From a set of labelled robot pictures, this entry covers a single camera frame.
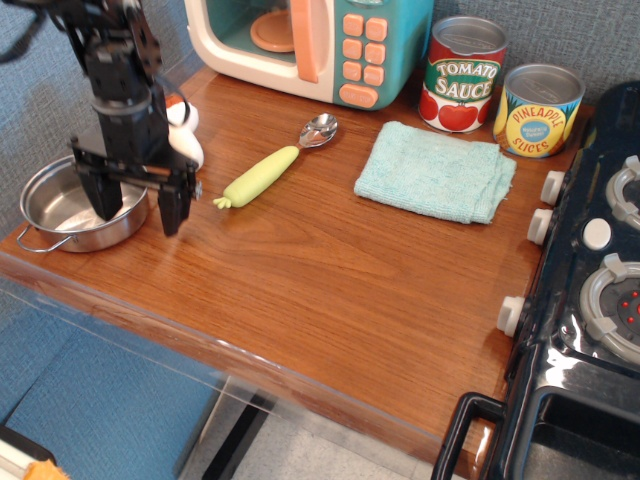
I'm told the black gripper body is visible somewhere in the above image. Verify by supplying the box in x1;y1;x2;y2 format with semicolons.
70;106;202;198

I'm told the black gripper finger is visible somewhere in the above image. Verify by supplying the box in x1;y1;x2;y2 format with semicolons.
158;172;196;237
78;169;123;221

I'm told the small metal pot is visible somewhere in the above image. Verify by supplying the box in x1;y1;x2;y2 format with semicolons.
17;155;149;254

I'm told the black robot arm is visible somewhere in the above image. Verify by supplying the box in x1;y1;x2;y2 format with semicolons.
1;1;204;236

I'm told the light blue folded cloth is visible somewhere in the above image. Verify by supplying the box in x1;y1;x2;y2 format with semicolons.
354;121;517;224

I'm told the white plush mushroom toy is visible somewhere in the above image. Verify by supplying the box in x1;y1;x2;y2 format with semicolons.
165;94;204;170

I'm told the orange plate inside microwave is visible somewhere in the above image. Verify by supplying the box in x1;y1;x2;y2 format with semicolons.
250;10;294;53

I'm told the toy microwave teal and cream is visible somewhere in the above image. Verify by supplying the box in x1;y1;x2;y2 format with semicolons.
185;0;434;111

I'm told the orange object at corner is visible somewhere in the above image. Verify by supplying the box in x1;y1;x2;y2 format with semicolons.
23;460;69;480

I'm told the tomato sauce can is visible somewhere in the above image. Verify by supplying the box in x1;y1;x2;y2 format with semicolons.
419;16;508;133

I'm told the white stove knob lower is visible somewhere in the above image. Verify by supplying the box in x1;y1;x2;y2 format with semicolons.
497;296;525;337

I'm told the white stove knob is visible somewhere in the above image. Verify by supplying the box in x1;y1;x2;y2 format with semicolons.
527;209;553;246
497;296;525;337
540;170;565;206

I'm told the white stove knob middle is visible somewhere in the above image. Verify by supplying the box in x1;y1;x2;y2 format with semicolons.
527;209;553;246

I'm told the pineapple slices can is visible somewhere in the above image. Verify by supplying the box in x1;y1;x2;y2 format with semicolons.
493;63;585;158

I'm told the white stove knob upper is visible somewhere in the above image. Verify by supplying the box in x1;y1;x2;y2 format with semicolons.
540;170;565;206

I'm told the black toy stove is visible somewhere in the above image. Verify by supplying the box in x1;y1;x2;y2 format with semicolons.
432;81;639;479

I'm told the spoon with green handle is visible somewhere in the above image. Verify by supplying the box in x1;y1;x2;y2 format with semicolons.
213;113;339;209

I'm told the black braided cable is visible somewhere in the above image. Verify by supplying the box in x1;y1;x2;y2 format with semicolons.
0;4;51;65

